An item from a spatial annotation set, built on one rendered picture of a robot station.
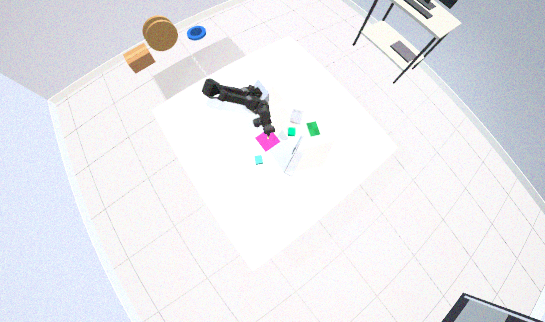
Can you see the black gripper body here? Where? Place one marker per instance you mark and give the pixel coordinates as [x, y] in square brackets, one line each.
[268, 128]

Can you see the magenta square marker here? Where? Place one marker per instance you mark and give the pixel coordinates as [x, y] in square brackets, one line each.
[267, 143]

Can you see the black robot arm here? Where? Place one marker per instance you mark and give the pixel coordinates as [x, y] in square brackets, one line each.
[248, 96]

